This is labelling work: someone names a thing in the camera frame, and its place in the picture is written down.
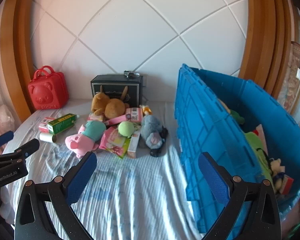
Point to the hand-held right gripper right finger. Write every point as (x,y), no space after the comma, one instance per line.
(213,177)

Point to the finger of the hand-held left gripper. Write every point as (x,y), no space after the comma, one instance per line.
(3,138)
(27,148)

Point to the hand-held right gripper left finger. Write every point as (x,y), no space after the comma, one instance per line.
(81,177)

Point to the pink pig plush toy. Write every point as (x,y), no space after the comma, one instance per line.
(77,140)

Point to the green medicine box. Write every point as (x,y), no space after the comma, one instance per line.
(62,123)

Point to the blue plastic crate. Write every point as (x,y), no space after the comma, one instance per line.
(210,120)

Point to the white cloth-covered desktop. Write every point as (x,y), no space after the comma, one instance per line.
(130,192)

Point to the clear plastic bag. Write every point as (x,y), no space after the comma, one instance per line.
(2,116)

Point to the white paper roll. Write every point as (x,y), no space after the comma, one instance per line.
(47,137)

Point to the red white striped box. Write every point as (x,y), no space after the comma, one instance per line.
(43,123)

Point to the green tissue packet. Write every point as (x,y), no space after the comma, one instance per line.
(125,148)

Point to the bright green plush toy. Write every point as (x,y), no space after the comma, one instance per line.
(257,147)

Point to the red bear suitcase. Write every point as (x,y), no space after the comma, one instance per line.
(48,92)

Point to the pink teal tissue packet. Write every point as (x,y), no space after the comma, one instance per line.
(92,117)

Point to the pink white box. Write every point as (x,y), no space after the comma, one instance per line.
(133,146)

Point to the small white plush bear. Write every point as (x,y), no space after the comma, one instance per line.
(276,170)

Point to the pink white packet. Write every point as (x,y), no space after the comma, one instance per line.
(261,135)

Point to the green ball plush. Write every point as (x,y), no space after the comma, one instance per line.
(126,128)

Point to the small red box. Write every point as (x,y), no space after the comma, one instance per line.
(286,185)

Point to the brown plush toy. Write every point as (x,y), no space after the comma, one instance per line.
(112,107)

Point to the grey plush toy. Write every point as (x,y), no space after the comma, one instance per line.
(151,130)

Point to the pink medicine box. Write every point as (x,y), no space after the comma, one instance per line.
(130,115)

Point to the small orange white toy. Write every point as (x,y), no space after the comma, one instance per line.
(145,109)

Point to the black gift box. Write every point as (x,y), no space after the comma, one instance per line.
(115,86)

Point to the metal clip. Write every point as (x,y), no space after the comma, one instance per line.
(130,74)

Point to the rolled patterned carpet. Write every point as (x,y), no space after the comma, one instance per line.
(292,80)

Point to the wooden arch frame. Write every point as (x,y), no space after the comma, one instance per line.
(262,30)
(17,42)

